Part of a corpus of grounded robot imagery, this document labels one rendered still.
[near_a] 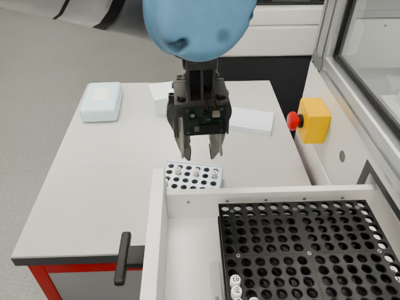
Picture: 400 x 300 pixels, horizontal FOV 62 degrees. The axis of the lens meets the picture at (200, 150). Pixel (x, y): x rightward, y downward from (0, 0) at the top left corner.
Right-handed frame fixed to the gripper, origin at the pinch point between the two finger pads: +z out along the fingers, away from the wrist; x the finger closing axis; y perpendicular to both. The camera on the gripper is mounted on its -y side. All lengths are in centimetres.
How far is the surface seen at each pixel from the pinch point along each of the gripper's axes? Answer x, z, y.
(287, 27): 32, 3, -60
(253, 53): 22, 11, -60
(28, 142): -97, 91, -124
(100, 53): -72, 92, -251
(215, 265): 0.8, 7.1, 17.2
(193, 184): -1.2, 12.5, -4.1
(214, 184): 3.1, 13.5, -4.5
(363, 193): 25.4, 4.0, 8.7
